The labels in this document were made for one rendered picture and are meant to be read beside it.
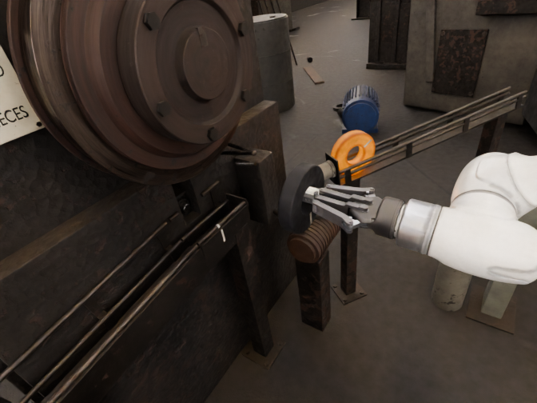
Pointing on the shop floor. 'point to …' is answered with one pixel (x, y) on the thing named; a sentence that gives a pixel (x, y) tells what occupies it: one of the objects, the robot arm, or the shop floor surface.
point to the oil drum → (275, 58)
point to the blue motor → (360, 109)
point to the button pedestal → (497, 297)
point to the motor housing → (314, 270)
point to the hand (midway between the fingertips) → (302, 192)
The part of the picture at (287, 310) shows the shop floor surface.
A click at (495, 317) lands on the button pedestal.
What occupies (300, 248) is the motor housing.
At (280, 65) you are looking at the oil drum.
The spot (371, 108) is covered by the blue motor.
